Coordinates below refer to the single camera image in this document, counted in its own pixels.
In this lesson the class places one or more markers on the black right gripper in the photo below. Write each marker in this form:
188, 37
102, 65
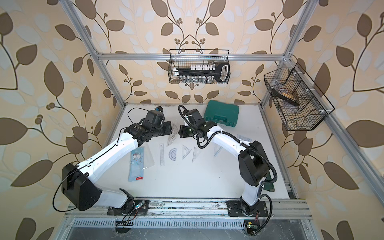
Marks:
182, 131

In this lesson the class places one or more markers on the clear triangle ruler long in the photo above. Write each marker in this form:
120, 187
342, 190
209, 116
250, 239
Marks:
196, 153

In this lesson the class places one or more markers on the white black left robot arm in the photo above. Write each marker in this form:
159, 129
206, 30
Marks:
79, 182

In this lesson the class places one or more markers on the black socket bit holder set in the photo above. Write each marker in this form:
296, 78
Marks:
216, 72

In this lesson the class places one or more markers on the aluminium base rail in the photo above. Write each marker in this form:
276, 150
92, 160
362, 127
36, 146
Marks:
283, 209

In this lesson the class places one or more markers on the black wire basket wall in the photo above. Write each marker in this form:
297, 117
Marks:
314, 105
187, 57

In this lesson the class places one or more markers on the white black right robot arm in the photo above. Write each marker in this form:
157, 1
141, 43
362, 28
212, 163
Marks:
255, 168

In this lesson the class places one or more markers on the blue ruler set pouch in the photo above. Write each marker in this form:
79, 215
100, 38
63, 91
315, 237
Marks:
136, 164

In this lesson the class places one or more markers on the clear straight ruler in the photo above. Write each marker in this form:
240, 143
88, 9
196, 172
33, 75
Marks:
162, 156

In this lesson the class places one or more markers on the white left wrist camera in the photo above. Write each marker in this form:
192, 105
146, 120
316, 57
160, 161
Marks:
159, 108

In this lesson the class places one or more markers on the green pipe wrench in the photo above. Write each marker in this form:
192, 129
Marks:
269, 186

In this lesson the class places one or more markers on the aluminium frame post back left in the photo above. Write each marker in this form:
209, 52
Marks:
69, 9

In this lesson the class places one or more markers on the black wire basket right wall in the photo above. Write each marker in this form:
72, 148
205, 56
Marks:
314, 105

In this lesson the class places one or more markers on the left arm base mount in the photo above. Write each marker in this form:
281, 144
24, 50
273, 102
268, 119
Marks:
130, 206

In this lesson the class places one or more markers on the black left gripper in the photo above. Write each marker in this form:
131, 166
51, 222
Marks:
168, 126

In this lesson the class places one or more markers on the black wire basket back wall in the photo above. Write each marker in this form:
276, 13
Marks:
187, 57

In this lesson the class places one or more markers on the dark tool in right basket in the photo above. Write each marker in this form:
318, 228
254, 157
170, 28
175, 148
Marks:
290, 99

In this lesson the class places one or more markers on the aluminium frame post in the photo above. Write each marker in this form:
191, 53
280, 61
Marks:
285, 58
69, 9

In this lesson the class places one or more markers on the clear protractor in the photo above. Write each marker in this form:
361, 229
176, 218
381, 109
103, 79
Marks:
173, 154

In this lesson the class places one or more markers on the green plastic tool case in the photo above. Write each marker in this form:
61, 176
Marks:
222, 113

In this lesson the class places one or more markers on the aluminium frame rail right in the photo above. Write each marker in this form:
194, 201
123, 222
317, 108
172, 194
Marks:
364, 165

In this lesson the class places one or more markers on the aluminium frame post back right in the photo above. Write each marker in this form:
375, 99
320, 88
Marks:
285, 58

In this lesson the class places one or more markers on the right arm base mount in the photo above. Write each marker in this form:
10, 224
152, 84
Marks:
240, 208

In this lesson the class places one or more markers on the clear triangle ruler small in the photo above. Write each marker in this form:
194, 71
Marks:
185, 151

